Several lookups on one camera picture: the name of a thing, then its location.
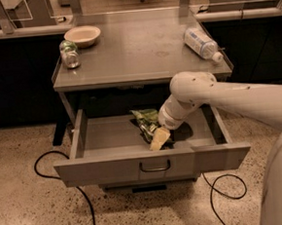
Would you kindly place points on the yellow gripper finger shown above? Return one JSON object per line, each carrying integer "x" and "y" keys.
{"x": 161, "y": 135}

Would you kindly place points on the green jalapeno chip bag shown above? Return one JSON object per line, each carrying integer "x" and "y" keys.
{"x": 148, "y": 122}

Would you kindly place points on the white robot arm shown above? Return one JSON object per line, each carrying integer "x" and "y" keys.
{"x": 190, "y": 90}

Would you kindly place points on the grey open top drawer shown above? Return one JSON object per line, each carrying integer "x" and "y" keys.
{"x": 107, "y": 151}

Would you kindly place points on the grey metal counter cabinet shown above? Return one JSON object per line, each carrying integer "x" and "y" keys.
{"x": 131, "y": 65}

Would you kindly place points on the clear plastic water bottle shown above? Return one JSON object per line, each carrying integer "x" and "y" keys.
{"x": 202, "y": 44}

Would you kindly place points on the green soda can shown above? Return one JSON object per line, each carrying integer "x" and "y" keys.
{"x": 69, "y": 54}

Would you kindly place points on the beige ceramic bowl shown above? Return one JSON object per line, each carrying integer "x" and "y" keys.
{"x": 83, "y": 36}

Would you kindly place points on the glass railing barrier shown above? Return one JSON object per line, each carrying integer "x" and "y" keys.
{"x": 16, "y": 15}

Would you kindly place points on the black metal drawer handle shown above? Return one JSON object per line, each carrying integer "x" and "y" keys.
{"x": 154, "y": 169}

